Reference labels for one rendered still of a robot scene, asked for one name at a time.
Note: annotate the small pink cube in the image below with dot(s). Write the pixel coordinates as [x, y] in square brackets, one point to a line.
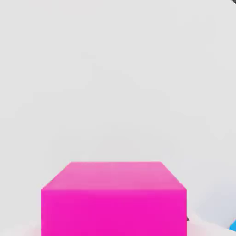
[114, 206]

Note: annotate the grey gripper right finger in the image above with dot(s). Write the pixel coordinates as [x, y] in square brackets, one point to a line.
[201, 229]

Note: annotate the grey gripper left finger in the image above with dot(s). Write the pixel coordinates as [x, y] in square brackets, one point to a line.
[29, 230]

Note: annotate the small blue cube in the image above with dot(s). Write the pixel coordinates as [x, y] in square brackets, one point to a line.
[233, 226]

